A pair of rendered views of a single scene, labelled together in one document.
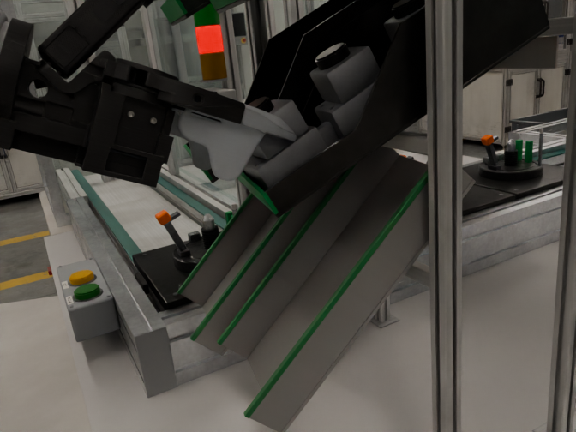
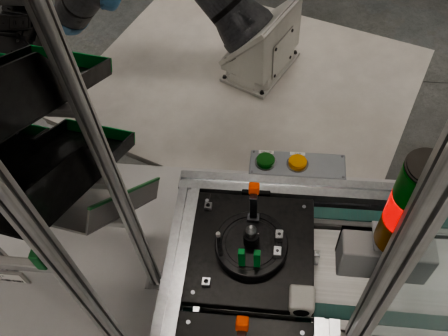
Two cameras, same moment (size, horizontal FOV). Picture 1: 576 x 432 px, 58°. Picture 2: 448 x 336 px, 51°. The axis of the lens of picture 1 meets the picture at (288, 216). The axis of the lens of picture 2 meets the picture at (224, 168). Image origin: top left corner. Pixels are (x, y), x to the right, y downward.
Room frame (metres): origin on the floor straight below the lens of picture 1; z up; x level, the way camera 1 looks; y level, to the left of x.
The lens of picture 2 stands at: (1.07, -0.22, 1.80)
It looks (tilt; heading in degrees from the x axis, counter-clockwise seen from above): 54 degrees down; 126
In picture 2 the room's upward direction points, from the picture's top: 5 degrees counter-clockwise
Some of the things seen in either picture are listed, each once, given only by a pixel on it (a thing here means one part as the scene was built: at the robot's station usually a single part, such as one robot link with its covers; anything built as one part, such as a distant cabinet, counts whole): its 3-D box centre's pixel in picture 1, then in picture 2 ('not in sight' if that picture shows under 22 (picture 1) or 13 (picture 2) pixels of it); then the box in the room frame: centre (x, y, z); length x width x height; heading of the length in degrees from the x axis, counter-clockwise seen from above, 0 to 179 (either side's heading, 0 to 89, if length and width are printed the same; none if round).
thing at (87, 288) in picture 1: (87, 294); (265, 161); (0.78, 0.34, 0.96); 0.04 x 0.04 x 0.02
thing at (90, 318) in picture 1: (86, 295); (296, 171); (0.84, 0.37, 0.93); 0.21 x 0.07 x 0.06; 26
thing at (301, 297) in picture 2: not in sight; (301, 301); (0.99, 0.09, 0.97); 0.05 x 0.05 x 0.04; 26
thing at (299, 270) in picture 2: (214, 261); (251, 249); (0.86, 0.14, 0.96); 0.24 x 0.24 x 0.02; 26
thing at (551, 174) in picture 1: (511, 155); not in sight; (1.19, -0.53, 1.01); 0.24 x 0.24 x 0.13; 26
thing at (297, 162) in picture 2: (81, 279); (297, 163); (0.84, 0.37, 0.96); 0.04 x 0.04 x 0.02
